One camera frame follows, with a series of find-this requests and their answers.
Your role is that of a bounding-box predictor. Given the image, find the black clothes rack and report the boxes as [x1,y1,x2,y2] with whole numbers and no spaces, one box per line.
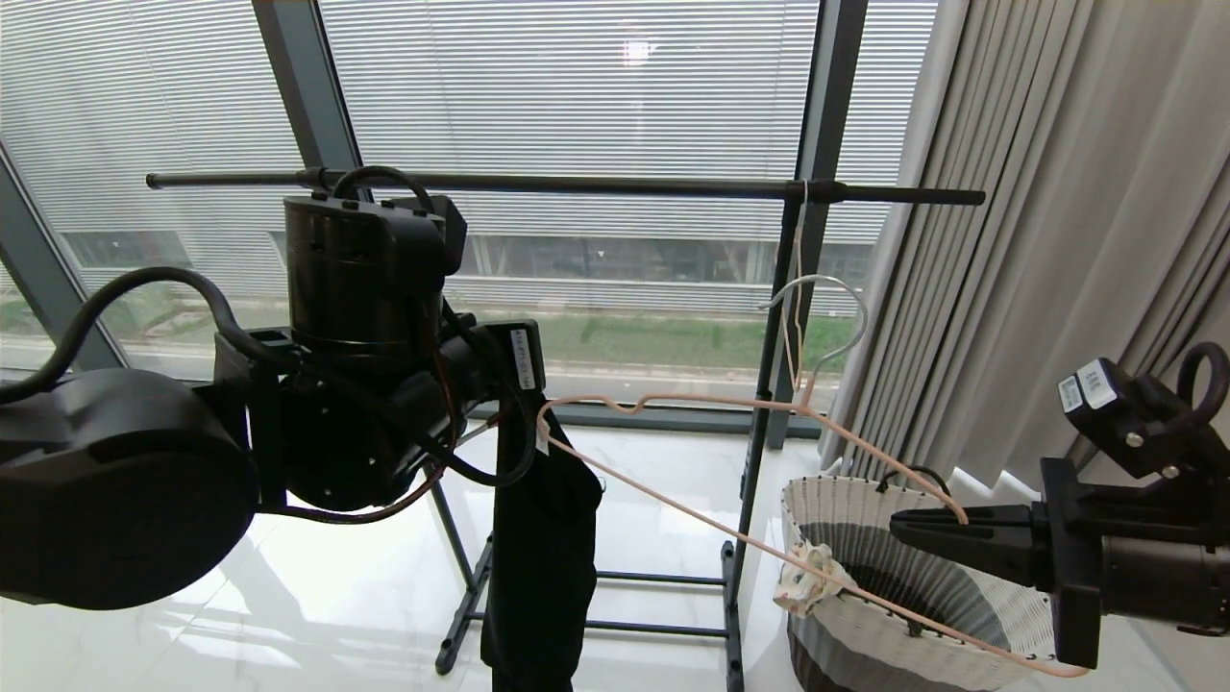
[146,165,988,692]

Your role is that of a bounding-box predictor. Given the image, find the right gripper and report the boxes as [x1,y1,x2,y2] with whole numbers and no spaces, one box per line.
[889,457,1230,670]

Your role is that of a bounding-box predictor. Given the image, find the cream printed garment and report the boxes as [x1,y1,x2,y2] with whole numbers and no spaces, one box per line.
[774,541,857,617]

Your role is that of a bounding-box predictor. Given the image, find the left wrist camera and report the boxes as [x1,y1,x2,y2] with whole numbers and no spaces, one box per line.
[384,195,470,281]

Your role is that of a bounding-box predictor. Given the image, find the beige curtain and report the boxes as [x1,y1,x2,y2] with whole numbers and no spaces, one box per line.
[821,0,1230,493]

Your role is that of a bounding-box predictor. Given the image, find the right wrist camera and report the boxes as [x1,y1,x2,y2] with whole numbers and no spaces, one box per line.
[1057,358,1230,483]

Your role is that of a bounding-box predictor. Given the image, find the white laundry basket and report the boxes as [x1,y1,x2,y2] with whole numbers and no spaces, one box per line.
[774,466,1070,692]

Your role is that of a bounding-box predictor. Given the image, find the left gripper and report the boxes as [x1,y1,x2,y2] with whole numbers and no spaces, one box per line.
[432,322,550,454]

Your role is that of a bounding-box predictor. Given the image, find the window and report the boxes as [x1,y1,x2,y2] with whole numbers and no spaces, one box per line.
[0,0,940,439]

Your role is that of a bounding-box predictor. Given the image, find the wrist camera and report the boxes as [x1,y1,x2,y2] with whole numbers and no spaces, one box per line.
[384,195,470,281]
[1057,358,1230,483]

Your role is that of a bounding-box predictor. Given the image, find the pink clothes hanger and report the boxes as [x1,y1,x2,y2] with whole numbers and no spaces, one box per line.
[779,183,814,391]
[533,276,1092,680]

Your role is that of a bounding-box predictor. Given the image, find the black garment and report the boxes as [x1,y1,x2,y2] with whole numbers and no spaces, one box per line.
[480,408,607,692]

